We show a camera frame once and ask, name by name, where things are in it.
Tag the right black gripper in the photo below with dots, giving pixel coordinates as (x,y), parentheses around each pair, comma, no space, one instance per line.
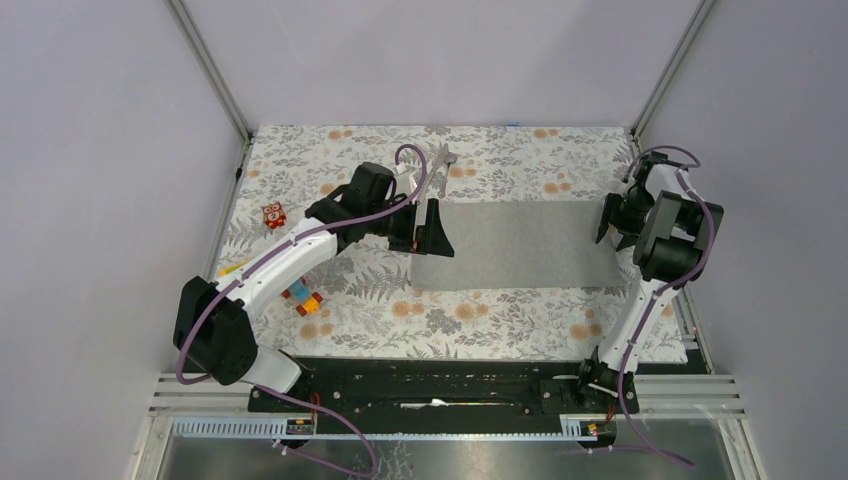
(611,202)

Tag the left aluminium frame post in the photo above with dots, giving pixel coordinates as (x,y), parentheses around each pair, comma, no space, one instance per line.
(208,66)

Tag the right aluminium frame post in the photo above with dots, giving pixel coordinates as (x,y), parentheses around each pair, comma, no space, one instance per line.
(686,41)

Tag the floral patterned tablecloth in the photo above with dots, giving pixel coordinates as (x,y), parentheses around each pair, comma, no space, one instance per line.
(370,308)

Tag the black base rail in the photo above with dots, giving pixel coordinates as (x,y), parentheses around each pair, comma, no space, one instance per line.
(451,397)

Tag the yellow toy block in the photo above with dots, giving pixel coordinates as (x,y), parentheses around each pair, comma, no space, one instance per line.
(232,270)

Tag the red owl toy block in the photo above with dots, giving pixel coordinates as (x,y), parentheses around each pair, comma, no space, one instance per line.
(274,215)

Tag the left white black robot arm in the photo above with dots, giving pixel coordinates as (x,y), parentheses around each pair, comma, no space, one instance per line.
(213,328)

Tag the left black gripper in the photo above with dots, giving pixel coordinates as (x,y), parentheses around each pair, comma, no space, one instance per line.
(430,237)

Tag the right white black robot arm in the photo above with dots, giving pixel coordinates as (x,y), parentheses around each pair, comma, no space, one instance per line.
(671,230)

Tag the grey cloth napkin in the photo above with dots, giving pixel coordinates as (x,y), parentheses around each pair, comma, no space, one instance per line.
(521,245)

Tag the blue orange toy car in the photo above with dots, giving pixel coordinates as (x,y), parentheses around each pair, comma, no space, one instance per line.
(305,300)

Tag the aluminium frame post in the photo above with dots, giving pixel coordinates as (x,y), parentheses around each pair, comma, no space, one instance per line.
(686,41)
(208,66)

